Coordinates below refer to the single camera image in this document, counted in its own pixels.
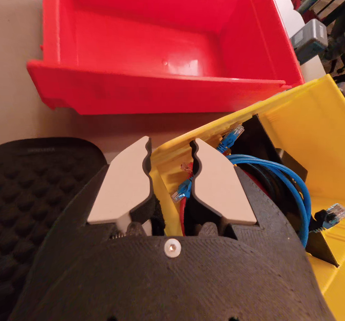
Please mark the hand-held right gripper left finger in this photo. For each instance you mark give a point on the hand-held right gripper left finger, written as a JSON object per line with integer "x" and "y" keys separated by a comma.
{"x": 124, "y": 180}

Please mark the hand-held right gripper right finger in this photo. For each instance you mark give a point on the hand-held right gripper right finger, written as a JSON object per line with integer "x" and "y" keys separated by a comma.
{"x": 221, "y": 186}

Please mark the yellow plastic bin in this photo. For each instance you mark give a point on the yellow plastic bin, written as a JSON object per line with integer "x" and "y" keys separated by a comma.
{"x": 310, "y": 137}

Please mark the black textured cushion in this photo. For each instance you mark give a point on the black textured cushion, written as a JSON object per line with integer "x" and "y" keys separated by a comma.
{"x": 32, "y": 191}

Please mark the red plastic bin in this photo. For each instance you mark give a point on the red plastic bin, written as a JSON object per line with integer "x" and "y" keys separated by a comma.
{"x": 148, "y": 43}

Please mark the grey plastic case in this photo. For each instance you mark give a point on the grey plastic case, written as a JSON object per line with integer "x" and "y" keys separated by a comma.
{"x": 310, "y": 39}

